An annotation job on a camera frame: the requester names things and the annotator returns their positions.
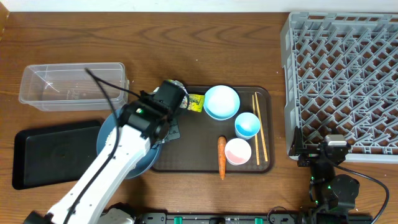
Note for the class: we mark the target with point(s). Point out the left wooden chopstick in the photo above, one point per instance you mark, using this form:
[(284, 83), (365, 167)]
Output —
[(255, 136)]

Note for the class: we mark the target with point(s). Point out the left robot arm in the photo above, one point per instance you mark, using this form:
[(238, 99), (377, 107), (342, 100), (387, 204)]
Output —
[(86, 200)]

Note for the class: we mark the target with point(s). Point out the brown serving tray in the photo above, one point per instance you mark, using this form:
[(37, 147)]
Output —
[(196, 150)]

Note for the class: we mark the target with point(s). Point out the orange carrot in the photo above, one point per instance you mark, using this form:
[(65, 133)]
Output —
[(221, 156)]

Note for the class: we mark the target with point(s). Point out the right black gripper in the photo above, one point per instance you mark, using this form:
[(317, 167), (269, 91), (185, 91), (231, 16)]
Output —
[(297, 145)]

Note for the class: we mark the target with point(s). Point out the grey dishwasher rack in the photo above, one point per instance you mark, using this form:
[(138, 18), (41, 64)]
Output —
[(341, 73)]

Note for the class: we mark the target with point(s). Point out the right wooden chopstick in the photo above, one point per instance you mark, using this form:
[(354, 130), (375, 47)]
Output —
[(261, 128)]

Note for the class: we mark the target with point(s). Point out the clear plastic bin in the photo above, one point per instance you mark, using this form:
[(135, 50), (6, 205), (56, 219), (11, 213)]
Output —
[(67, 86)]

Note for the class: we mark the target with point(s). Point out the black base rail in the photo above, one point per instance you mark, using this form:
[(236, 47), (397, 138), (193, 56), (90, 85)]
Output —
[(122, 213)]

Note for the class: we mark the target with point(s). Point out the pink cup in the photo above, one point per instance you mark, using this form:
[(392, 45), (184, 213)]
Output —
[(237, 151)]

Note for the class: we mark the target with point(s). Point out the wooden chopstick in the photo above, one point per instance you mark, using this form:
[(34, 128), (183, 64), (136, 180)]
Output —
[(261, 128), (255, 136)]

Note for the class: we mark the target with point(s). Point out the dark blue bowl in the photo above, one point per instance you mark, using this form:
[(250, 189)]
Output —
[(143, 165)]

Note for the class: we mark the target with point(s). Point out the crumpled aluminium foil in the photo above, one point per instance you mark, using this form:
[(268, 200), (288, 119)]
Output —
[(183, 88)]

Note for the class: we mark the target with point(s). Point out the light blue bowl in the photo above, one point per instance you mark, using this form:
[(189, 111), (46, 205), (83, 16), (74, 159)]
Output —
[(221, 102)]

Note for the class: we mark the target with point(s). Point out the light blue cup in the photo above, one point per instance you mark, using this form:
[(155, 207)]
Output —
[(247, 125)]

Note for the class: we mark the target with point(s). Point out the black tray bin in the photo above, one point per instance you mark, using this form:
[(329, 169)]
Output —
[(53, 155)]

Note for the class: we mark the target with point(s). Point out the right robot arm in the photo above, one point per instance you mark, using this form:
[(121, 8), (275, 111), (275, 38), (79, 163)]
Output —
[(333, 194)]

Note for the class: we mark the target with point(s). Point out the yellow green snack wrapper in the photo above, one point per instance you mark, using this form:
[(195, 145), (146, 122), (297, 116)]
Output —
[(196, 102)]

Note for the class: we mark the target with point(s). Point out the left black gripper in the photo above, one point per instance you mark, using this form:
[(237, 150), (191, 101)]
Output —
[(176, 132)]

